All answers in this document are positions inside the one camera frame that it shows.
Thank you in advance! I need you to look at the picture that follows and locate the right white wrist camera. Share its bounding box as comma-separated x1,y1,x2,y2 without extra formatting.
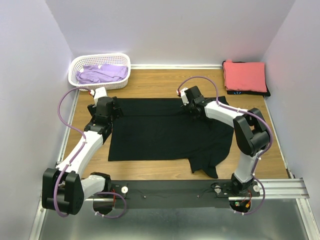
178,87,189,106

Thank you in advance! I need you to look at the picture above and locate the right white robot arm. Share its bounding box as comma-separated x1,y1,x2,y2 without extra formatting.
177,86,273,196

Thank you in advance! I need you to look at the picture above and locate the folded black t shirt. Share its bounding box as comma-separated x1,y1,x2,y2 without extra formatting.
221,60,272,98

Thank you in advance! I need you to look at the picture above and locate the folded red t shirt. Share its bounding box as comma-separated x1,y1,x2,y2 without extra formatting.
222,59,267,93

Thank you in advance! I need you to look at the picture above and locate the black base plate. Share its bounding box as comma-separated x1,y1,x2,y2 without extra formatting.
92,180,265,215

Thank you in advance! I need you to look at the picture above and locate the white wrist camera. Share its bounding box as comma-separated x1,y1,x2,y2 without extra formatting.
93,87,108,104
178,87,189,106

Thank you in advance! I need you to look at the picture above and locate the white plastic laundry basket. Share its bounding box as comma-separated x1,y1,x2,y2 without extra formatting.
68,53,131,90

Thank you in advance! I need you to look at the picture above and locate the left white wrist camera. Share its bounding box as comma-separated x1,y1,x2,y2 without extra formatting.
93,87,108,104

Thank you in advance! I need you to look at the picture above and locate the purple t shirt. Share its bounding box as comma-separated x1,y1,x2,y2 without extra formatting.
75,63,129,85

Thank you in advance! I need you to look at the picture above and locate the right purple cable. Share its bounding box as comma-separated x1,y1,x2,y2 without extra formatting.
176,76,273,181

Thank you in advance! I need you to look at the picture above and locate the aluminium frame rail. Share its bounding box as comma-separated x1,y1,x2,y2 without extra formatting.
260,178,310,199

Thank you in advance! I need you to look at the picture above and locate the black t shirt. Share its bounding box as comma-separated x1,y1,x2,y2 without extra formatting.
221,60,272,98
108,98,234,179

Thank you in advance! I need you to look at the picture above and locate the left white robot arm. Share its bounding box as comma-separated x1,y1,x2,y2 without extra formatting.
41,96,123,218

